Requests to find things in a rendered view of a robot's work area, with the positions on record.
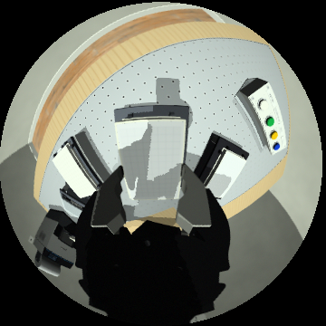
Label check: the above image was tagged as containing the grey button panel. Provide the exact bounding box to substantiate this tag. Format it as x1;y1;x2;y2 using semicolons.
235;78;286;155

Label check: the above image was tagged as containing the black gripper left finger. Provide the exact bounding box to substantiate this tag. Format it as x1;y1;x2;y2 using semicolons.
75;165;127;269

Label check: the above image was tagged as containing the white horizontal roll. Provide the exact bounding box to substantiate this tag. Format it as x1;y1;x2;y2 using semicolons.
34;254;61;276

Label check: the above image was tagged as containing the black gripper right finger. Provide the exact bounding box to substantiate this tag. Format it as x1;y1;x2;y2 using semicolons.
176;163;230;272

